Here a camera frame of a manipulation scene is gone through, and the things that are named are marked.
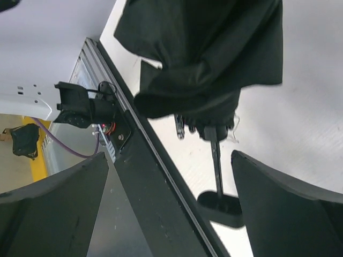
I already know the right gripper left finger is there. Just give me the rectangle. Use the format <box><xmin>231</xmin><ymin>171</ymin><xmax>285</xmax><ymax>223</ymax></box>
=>
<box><xmin>1</xmin><ymin>152</ymin><xmax>109</xmax><ymax>257</ymax></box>

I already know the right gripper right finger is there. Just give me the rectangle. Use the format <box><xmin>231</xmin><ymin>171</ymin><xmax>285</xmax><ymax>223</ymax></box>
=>
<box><xmin>232</xmin><ymin>150</ymin><xmax>342</xmax><ymax>257</ymax></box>

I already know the black folding umbrella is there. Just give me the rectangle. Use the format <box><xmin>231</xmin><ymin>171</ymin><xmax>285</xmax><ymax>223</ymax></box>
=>
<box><xmin>114</xmin><ymin>1</ymin><xmax>284</xmax><ymax>228</ymax></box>

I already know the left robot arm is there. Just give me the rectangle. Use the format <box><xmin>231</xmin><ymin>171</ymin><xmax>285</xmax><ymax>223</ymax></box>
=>
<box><xmin>1</xmin><ymin>81</ymin><xmax>116</xmax><ymax>129</ymax></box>

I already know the black bag on floor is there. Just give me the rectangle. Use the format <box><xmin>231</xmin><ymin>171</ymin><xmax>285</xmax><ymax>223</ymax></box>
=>
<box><xmin>10</xmin><ymin>123</ymin><xmax>39</xmax><ymax>160</ymax></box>

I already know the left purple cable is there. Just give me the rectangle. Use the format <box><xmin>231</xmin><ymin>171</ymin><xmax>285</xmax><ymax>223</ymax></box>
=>
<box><xmin>29</xmin><ymin>116</ymin><xmax>100</xmax><ymax>158</ymax></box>

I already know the left white cable duct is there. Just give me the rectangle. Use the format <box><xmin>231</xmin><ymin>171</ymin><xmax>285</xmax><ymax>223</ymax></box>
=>
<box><xmin>97</xmin><ymin>124</ymin><xmax>116</xmax><ymax>163</ymax></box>

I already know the aluminium cross rail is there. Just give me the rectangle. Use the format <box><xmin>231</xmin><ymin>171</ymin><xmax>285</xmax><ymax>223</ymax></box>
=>
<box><xmin>68</xmin><ymin>37</ymin><xmax>223</xmax><ymax>257</ymax></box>

